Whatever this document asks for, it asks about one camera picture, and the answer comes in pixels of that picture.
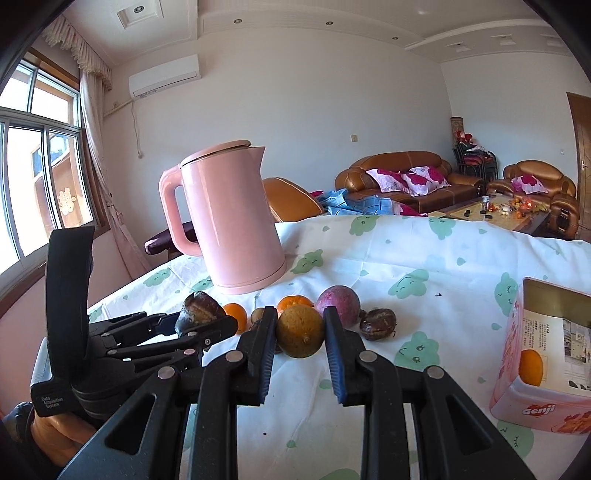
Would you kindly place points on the white cloud pattern tablecloth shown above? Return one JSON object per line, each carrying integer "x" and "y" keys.
{"x": 451, "y": 284}

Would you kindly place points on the white air conditioner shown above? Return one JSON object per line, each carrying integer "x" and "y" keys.
{"x": 163, "y": 76}

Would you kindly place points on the stacked dark chairs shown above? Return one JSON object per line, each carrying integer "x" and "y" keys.
{"x": 473, "y": 159}

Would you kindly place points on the window with curtain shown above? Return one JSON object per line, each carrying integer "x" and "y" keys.
{"x": 53, "y": 170}

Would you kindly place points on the pink floral left pillow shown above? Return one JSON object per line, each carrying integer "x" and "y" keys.
{"x": 390, "y": 181}

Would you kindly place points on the yellow green citrus fruit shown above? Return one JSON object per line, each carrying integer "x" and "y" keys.
{"x": 300, "y": 331}

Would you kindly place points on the medium orange tangerine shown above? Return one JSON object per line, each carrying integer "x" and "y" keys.
{"x": 291, "y": 301}

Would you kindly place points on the pink floral right pillow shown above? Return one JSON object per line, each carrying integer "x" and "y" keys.
{"x": 424, "y": 180}

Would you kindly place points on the blue plaid blanket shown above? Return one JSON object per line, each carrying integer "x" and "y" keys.
{"x": 341, "y": 202}

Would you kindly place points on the paper leaflet in tin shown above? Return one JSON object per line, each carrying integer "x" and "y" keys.
{"x": 565, "y": 348}

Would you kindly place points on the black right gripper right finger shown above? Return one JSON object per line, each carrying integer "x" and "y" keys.
{"x": 455, "y": 439}

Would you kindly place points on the purple passion fruit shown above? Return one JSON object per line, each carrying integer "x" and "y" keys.
{"x": 345, "y": 301}

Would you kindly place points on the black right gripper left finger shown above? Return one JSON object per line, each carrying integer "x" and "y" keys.
{"x": 145, "y": 397}

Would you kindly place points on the wooden coffee table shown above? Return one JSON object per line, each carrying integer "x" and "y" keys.
{"x": 502, "y": 211}

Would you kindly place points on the pink floral armchair pillow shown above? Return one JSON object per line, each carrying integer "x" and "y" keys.
{"x": 528, "y": 184}

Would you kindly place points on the small brown longan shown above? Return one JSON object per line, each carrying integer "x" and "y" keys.
{"x": 257, "y": 314}

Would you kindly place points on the left hand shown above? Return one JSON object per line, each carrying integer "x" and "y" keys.
{"x": 61, "y": 436}

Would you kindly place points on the brown leather long sofa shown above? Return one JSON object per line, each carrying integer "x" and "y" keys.
{"x": 360, "y": 184}

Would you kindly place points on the brown leather armchair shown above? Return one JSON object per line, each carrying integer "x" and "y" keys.
{"x": 546, "y": 185}

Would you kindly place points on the pink electric kettle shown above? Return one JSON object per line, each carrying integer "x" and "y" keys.
{"x": 215, "y": 207}

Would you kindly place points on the small orange tangerine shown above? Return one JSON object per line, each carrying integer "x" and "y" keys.
{"x": 238, "y": 312}

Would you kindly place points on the large orange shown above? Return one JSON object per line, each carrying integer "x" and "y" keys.
{"x": 531, "y": 367}

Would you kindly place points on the brown wooden door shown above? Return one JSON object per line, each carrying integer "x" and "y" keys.
{"x": 580, "y": 112}

